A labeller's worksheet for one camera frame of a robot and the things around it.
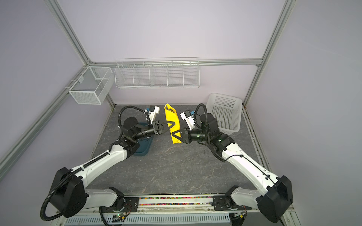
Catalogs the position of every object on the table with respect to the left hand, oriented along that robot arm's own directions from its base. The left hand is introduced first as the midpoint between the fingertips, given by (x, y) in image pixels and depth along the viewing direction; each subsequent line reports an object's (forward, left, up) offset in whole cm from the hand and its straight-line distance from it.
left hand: (175, 127), depth 66 cm
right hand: (-2, +1, -3) cm, 4 cm away
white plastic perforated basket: (+38, -42, -33) cm, 65 cm away
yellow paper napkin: (+6, +1, +2) cm, 6 cm away
